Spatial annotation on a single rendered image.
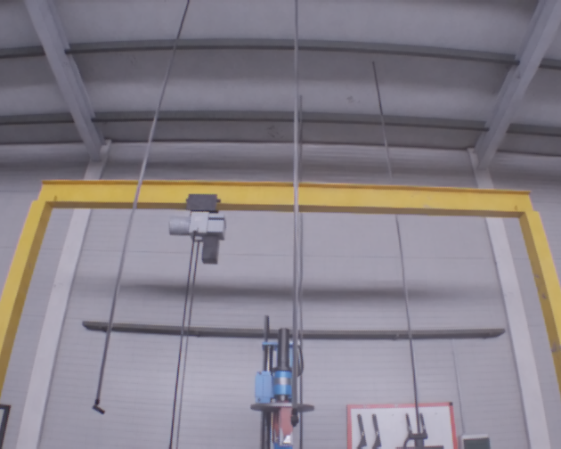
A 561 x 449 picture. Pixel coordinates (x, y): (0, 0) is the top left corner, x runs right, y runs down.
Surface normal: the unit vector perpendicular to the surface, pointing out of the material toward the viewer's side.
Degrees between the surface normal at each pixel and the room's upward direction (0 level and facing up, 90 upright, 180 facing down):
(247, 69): 173
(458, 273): 90
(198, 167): 90
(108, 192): 90
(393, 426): 90
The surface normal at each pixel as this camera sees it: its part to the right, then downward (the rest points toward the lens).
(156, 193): 0.02, -0.49
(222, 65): -0.01, 0.81
